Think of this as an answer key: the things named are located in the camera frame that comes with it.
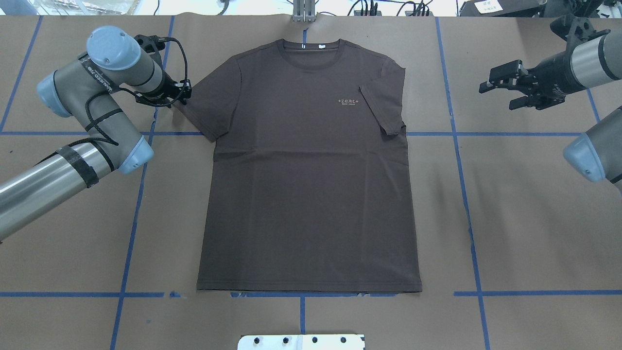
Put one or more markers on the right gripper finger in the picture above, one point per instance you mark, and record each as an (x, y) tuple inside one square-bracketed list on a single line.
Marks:
[(537, 101)]

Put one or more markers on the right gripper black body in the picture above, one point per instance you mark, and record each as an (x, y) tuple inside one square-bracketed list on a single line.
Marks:
[(554, 67)]

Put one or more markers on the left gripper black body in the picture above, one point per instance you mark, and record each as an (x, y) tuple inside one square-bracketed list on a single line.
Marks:
[(169, 86)]

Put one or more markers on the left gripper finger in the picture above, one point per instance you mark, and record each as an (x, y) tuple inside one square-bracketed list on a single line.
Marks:
[(183, 100), (185, 87)]

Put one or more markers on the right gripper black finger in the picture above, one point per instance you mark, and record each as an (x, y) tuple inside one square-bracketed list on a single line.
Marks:
[(505, 76)]

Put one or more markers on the dark brown t-shirt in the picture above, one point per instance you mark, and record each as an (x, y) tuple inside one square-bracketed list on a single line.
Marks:
[(310, 188)]

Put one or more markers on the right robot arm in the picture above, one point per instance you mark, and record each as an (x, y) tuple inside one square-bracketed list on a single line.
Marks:
[(589, 66)]

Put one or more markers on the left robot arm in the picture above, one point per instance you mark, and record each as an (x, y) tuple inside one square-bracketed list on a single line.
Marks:
[(113, 61)]

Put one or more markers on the black box with label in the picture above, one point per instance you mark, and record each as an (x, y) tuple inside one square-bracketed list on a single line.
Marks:
[(501, 8)]

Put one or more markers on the clear plastic bag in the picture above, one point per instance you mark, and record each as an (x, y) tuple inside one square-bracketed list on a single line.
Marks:
[(95, 7)]

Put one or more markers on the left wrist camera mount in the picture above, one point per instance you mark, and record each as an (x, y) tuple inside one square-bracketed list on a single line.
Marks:
[(152, 45)]

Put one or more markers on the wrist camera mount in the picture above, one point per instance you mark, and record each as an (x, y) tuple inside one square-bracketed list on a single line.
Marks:
[(575, 30), (152, 45)]

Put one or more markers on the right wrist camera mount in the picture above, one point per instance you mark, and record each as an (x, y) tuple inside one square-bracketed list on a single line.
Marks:
[(575, 30)]

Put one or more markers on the aluminium frame post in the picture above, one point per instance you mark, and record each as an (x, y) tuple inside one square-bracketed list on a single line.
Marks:
[(304, 10)]

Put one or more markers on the white pedestal column base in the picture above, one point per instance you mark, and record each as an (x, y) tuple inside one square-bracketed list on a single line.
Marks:
[(302, 342)]

